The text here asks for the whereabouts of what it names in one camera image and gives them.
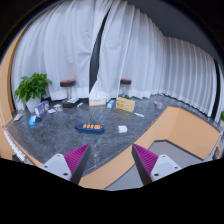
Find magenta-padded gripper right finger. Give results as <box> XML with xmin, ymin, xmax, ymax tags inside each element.
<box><xmin>131</xmin><ymin>143</ymin><xmax>184</xmax><ymax>186</ymax></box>

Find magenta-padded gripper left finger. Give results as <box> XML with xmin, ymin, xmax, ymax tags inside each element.
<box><xmin>40</xmin><ymin>143</ymin><xmax>92</xmax><ymax>186</ymax></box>

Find white block charger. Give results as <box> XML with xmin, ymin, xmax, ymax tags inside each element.
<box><xmin>117</xmin><ymin>124</ymin><xmax>128</xmax><ymax>134</ymax></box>

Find blue power strip, orange sockets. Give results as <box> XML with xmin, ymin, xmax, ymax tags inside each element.
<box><xmin>75</xmin><ymin>122</ymin><xmax>106</xmax><ymax>135</ymax></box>

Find small bright blue box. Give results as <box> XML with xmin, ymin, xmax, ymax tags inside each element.
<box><xmin>27</xmin><ymin>115</ymin><xmax>38</xmax><ymax>127</ymax></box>

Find purple box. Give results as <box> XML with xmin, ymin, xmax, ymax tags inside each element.
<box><xmin>34</xmin><ymin>100</ymin><xmax>51</xmax><ymax>118</ymax></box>

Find yellow cardboard box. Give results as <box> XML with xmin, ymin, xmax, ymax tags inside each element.
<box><xmin>115</xmin><ymin>96</ymin><xmax>136</xmax><ymax>113</ymax></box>

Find white box with orange print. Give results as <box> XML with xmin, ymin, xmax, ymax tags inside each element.
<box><xmin>88</xmin><ymin>95</ymin><xmax>108</xmax><ymax>108</ymax></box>

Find black stool with red rim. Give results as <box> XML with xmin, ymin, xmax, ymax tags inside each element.
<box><xmin>59</xmin><ymin>79</ymin><xmax>80</xmax><ymax>108</ymax></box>
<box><xmin>119</xmin><ymin>78</ymin><xmax>132</xmax><ymax>99</ymax></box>

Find green potted plant, white pot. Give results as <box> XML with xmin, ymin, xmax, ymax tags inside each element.
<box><xmin>14</xmin><ymin>72</ymin><xmax>53</xmax><ymax>114</ymax></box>

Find white curtain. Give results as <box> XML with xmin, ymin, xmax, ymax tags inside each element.
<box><xmin>10</xmin><ymin>0</ymin><xmax>113</xmax><ymax>111</ymax></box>
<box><xmin>89</xmin><ymin>0</ymin><xmax>224</xmax><ymax>118</ymax></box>

